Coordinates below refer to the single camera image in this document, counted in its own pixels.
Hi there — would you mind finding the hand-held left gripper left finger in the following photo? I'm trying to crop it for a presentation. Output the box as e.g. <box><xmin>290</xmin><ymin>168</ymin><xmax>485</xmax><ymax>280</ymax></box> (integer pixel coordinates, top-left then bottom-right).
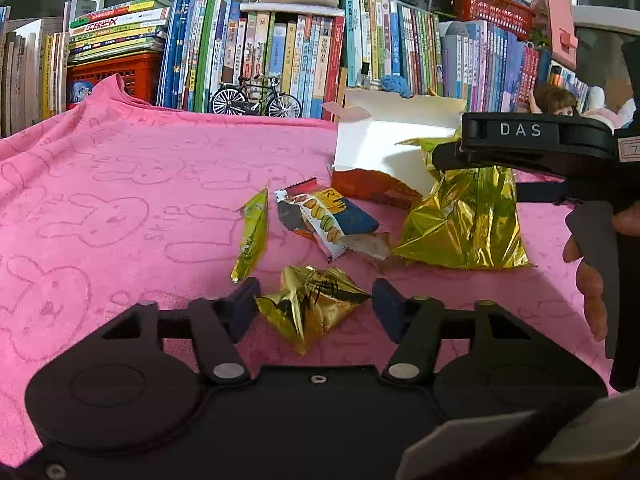
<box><xmin>100</xmin><ymin>276</ymin><xmax>262</xmax><ymax>385</ymax></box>

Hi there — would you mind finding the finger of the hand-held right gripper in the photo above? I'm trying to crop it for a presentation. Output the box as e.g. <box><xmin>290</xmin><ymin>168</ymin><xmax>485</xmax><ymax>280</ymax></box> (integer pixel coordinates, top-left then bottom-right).
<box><xmin>431</xmin><ymin>141</ymin><xmax>521</xmax><ymax>172</ymax></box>
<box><xmin>515</xmin><ymin>182</ymin><xmax>583</xmax><ymax>207</ymax></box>

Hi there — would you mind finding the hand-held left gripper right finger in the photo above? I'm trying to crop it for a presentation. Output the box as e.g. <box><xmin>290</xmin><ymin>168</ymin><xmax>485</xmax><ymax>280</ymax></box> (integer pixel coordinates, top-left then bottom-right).
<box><xmin>371</xmin><ymin>278</ymin><xmax>538</xmax><ymax>382</ymax></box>

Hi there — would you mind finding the small gold foil wrapper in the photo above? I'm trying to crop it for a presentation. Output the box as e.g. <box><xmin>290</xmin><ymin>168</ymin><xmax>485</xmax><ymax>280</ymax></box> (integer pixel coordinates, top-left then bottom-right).
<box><xmin>255</xmin><ymin>265</ymin><xmax>372</xmax><ymax>356</ymax></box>

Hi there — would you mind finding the large gold foil bag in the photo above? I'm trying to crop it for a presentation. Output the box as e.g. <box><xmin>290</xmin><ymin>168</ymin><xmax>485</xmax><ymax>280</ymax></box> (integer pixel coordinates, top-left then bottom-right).
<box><xmin>392</xmin><ymin>127</ymin><xmax>532</xmax><ymax>271</ymax></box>

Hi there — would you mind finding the person's right hand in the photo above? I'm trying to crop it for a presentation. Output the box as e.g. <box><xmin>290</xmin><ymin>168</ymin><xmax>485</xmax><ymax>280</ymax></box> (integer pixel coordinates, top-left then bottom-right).
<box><xmin>562</xmin><ymin>207</ymin><xmax>640</xmax><ymax>343</ymax></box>

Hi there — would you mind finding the brown haired doll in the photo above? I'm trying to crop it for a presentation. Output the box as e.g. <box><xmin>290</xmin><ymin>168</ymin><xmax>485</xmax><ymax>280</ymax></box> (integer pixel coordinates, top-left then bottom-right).
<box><xmin>527</xmin><ymin>85</ymin><xmax>582</xmax><ymax>117</ymax></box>

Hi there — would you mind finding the pale plush toy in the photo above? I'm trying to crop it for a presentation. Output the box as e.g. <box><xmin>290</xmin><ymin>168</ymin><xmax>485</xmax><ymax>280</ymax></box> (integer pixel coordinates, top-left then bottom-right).
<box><xmin>581</xmin><ymin>87</ymin><xmax>637</xmax><ymax>130</ymax></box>

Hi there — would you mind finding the white cardboard box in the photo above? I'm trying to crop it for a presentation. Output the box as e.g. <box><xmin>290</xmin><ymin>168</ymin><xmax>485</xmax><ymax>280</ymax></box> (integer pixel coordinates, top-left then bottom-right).
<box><xmin>322</xmin><ymin>89</ymin><xmax>468</xmax><ymax>211</ymax></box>

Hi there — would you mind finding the green yellow snack packet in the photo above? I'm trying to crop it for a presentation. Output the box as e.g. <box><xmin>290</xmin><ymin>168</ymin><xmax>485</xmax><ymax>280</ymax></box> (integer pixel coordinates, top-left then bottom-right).
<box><xmin>230</xmin><ymin>181</ymin><xmax>271</xmax><ymax>284</ymax></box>

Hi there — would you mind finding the row of upright books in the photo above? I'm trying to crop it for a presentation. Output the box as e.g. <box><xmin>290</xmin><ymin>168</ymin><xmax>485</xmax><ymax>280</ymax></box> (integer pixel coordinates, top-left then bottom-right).
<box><xmin>157</xmin><ymin>0</ymin><xmax>347</xmax><ymax>120</ymax></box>
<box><xmin>344</xmin><ymin>0</ymin><xmax>591</xmax><ymax>114</ymax></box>
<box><xmin>0</xmin><ymin>5</ymin><xmax>70</xmax><ymax>137</ymax></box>

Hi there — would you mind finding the macaron print snack wrapper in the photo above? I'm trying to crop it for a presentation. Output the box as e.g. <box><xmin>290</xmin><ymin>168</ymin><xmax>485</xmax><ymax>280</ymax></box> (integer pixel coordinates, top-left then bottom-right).
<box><xmin>276</xmin><ymin>177</ymin><xmax>392</xmax><ymax>263</ymax></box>

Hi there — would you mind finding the pink toy house box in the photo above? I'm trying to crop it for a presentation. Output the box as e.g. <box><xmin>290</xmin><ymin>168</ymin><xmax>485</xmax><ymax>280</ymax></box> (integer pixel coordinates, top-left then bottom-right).
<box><xmin>530</xmin><ymin>0</ymin><xmax>579</xmax><ymax>73</ymax></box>

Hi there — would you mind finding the red plastic basket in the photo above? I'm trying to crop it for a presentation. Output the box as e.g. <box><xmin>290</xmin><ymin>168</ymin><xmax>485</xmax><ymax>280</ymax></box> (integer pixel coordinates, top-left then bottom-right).
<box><xmin>452</xmin><ymin>0</ymin><xmax>537</xmax><ymax>42</ymax></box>

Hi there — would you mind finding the pink bunny print towel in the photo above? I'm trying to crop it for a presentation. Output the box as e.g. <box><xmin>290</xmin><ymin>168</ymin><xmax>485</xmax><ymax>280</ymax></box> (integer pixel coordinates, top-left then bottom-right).
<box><xmin>0</xmin><ymin>74</ymin><xmax>623</xmax><ymax>466</ymax></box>

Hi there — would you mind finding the miniature black bicycle model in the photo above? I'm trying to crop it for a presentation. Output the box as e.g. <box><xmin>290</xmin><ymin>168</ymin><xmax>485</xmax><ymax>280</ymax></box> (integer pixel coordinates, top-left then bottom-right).
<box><xmin>210</xmin><ymin>74</ymin><xmax>303</xmax><ymax>119</ymax></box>

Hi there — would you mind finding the white flat box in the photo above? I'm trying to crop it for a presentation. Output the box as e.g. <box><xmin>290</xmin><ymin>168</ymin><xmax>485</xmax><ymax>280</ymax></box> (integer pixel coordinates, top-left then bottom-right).
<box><xmin>239</xmin><ymin>0</ymin><xmax>347</xmax><ymax>18</ymax></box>

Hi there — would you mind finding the red plastic crate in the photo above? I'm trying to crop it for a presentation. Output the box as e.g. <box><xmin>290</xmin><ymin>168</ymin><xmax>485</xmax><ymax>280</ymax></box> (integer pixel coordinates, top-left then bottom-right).
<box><xmin>66</xmin><ymin>51</ymin><xmax>164</xmax><ymax>109</ymax></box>

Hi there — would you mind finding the stack of flat books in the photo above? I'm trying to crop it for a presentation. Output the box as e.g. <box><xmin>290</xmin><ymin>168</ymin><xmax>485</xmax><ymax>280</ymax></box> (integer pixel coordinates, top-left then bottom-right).
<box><xmin>67</xmin><ymin>0</ymin><xmax>174</xmax><ymax>65</ymax></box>

